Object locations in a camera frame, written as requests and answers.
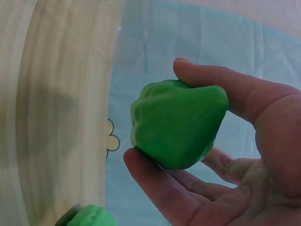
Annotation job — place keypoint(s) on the small green clay lump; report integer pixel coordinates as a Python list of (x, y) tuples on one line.
[(92, 216)]

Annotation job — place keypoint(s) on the person's right thumb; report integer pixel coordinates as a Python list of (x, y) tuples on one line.
[(223, 78)]

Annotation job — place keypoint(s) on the large green clay lump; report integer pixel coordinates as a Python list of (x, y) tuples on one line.
[(176, 124)]

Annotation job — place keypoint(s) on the person's right hand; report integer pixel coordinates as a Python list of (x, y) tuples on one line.
[(263, 188)]

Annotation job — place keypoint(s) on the person's right fingers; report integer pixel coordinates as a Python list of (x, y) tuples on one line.
[(174, 188)]

